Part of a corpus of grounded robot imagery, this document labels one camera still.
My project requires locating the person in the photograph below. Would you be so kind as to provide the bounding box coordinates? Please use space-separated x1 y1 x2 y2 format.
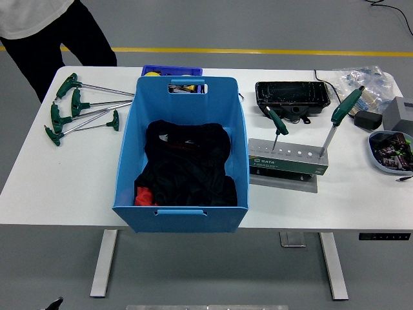
0 0 117 103

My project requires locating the dark blue plastic bin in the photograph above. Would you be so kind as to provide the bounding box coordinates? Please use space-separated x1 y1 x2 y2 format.
141 65 204 94

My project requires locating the large green T-handle hex key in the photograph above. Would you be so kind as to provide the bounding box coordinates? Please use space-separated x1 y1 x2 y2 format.
319 85 366 158

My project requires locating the light blue bowl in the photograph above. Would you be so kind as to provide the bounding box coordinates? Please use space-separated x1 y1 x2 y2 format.
368 130 413 176

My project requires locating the large blue plastic box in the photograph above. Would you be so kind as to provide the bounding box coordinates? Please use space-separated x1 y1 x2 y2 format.
112 76 251 234

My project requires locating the small green T-handle hex key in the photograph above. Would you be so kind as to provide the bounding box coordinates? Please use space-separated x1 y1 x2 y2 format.
265 105 289 152

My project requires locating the black cloth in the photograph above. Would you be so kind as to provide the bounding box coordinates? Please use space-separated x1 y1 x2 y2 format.
134 119 239 207

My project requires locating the white table leg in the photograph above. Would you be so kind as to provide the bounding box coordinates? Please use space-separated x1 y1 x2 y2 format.
89 229 119 298
318 231 349 301

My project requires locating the yellow black small tool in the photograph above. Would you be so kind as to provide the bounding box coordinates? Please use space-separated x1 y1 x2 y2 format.
168 84 197 94

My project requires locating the black adapter cable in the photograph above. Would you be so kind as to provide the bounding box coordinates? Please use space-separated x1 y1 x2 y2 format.
314 69 358 119

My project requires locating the grey metal hex key stand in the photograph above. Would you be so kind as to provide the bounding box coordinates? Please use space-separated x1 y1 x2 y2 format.
247 138 329 194

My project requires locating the black plastic tray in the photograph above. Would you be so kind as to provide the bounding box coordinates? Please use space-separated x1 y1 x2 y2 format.
254 81 332 125

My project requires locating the clear bag of resistors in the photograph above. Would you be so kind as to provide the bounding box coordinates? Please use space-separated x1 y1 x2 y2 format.
332 65 396 114

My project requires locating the red cloth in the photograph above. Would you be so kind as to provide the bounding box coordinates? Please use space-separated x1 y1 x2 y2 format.
134 186 159 207

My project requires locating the small metal floor plate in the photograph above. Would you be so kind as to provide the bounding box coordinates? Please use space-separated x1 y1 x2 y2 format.
279 231 307 248

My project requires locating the pile of dark capacitors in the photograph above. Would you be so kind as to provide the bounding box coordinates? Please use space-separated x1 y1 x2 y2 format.
374 132 413 171

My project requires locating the grey box device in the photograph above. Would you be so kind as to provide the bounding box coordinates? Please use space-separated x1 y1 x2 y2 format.
382 96 413 132

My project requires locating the black power adapter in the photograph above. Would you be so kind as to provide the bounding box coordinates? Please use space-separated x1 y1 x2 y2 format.
354 110 383 132

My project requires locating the short green T-handle hex key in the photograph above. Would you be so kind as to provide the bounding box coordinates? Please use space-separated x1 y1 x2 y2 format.
73 109 121 132

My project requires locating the black floor cable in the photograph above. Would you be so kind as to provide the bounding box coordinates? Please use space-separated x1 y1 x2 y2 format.
364 0 413 36

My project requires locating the black white robot left hand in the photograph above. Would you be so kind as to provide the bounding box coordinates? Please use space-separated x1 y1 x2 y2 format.
43 296 64 310

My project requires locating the black table control panel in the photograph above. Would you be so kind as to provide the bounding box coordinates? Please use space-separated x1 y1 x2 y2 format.
358 232 411 242

